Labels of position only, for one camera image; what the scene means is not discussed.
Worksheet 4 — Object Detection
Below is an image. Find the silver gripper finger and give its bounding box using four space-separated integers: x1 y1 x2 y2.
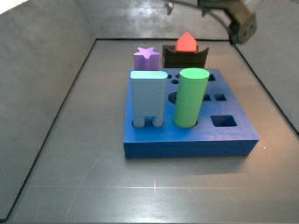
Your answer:
166 2 174 15

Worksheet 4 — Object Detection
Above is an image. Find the black curved fixture cradle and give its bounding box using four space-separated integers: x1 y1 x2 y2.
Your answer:
163 45 210 68

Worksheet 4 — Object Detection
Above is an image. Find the purple star peg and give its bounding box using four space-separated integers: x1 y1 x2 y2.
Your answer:
134 47 160 71

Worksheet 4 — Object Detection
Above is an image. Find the green cylinder peg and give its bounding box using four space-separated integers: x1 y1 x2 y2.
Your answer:
172 67 211 128

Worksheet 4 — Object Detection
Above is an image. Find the light blue two-leg peg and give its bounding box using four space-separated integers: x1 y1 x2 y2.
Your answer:
130 70 168 128

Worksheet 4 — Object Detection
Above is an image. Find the blue block with shaped holes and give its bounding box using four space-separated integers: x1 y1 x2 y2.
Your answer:
123 68 259 158

